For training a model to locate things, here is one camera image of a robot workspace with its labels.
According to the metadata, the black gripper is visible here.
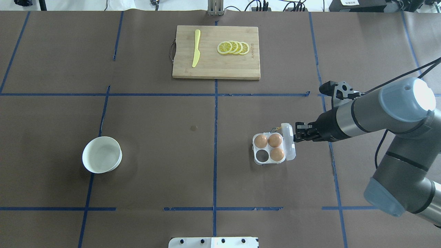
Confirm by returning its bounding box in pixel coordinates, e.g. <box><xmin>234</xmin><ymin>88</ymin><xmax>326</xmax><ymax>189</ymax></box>
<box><xmin>294</xmin><ymin>114</ymin><xmax>337</xmax><ymax>143</ymax></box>

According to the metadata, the brown egg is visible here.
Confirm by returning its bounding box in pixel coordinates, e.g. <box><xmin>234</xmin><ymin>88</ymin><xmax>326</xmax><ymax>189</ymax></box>
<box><xmin>270</xmin><ymin>148</ymin><xmax>285</xmax><ymax>162</ymax></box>
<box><xmin>254</xmin><ymin>134</ymin><xmax>268</xmax><ymax>149</ymax></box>
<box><xmin>268</xmin><ymin>133</ymin><xmax>283</xmax><ymax>148</ymax></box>

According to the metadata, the clear plastic egg box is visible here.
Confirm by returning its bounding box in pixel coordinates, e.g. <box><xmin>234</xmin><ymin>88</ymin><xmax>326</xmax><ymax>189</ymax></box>
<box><xmin>252</xmin><ymin>123</ymin><xmax>297</xmax><ymax>165</ymax></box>

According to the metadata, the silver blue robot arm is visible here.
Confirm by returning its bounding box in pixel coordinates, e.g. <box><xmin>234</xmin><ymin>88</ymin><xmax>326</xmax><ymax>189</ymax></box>
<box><xmin>293</xmin><ymin>77</ymin><xmax>441</xmax><ymax>228</ymax></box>

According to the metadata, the lemon slice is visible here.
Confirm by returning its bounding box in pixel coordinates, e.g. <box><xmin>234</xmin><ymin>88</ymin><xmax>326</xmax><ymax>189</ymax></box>
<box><xmin>228</xmin><ymin>41</ymin><xmax>239</xmax><ymax>54</ymax></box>
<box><xmin>233</xmin><ymin>41</ymin><xmax>243</xmax><ymax>54</ymax></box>
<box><xmin>216</xmin><ymin>41</ymin><xmax>233</xmax><ymax>54</ymax></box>
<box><xmin>239</xmin><ymin>42</ymin><xmax>249</xmax><ymax>55</ymax></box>

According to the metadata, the wooden cutting board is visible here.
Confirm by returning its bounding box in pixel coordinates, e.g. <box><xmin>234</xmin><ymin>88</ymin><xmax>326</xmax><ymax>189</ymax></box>
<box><xmin>172</xmin><ymin>25</ymin><xmax>260</xmax><ymax>80</ymax></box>

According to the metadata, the yellow plastic knife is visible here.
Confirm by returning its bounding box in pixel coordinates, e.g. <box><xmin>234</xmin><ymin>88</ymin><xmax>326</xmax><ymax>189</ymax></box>
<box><xmin>192</xmin><ymin>29</ymin><xmax>201</xmax><ymax>68</ymax></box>

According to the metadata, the white bowl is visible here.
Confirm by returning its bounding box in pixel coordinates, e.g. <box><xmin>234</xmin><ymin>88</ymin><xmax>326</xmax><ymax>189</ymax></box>
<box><xmin>82</xmin><ymin>136</ymin><xmax>123</xmax><ymax>173</ymax></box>

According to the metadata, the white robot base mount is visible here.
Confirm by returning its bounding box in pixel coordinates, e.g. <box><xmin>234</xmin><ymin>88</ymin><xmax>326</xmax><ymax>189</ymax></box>
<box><xmin>168</xmin><ymin>237</ymin><xmax>259</xmax><ymax>248</ymax></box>

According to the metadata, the aluminium frame post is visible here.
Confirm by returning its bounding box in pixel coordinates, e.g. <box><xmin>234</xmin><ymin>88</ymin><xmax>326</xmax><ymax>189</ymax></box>
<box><xmin>207</xmin><ymin>0</ymin><xmax>225</xmax><ymax>16</ymax></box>

